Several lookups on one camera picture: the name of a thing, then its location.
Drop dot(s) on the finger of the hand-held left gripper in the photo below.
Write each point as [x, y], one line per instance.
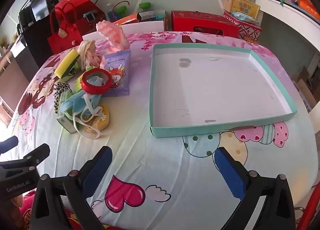
[37, 154]
[8, 142]

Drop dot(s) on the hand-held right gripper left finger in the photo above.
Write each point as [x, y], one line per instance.
[98, 170]

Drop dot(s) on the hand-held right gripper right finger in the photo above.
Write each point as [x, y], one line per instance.
[230, 175]

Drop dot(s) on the green tissue pack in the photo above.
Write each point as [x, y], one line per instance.
[65, 123]
[78, 82]

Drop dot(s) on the yellow round snack packet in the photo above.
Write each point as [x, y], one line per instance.
[103, 117]

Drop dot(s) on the blue face mask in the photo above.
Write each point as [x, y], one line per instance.
[75, 102]

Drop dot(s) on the black white spotted scrunchie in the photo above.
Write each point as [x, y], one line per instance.
[58, 92]

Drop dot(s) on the red tape roll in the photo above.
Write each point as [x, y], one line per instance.
[86, 88]

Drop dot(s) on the teal shallow cardboard box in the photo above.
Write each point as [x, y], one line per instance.
[212, 82]

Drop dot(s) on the yellow sponge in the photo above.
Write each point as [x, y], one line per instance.
[66, 62]

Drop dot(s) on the purple baby wipes pack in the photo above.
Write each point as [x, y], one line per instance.
[117, 70]

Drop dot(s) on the cream lace pink cloth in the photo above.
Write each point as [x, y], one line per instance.
[86, 54]

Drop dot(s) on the pink white striped cloth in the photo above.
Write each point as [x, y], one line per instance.
[112, 35]

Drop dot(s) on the person's left hand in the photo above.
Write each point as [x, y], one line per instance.
[15, 205]

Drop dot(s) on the brown wooden cabinet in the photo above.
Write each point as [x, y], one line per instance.
[11, 70]

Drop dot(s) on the black cabinet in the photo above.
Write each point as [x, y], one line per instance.
[37, 45]

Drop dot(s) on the brown cardboard boxes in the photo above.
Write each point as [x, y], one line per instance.
[303, 90]

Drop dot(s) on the red felt handbag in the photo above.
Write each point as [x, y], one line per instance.
[65, 40]

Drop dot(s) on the black screen device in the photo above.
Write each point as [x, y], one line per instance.
[37, 7]

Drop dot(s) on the red white patterned box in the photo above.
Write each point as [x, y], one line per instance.
[250, 31]

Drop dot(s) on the small blue gadget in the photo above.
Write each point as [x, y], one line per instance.
[90, 16]

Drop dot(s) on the orange carton box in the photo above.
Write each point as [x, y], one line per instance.
[127, 19]

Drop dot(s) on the red gift box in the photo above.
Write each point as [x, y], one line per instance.
[200, 20]

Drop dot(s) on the clear water bottle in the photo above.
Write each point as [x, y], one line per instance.
[109, 12]

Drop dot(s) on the red paper gift bag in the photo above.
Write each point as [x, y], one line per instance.
[82, 2]

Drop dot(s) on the light blue packet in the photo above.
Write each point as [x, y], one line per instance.
[245, 17]

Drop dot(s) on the green dumbbell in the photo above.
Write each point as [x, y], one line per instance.
[122, 10]
[145, 7]

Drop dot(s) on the grey black box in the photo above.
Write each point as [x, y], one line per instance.
[147, 15]

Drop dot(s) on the small teal gadget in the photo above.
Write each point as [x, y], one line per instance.
[160, 17]

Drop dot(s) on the white shelf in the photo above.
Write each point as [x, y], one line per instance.
[287, 12]

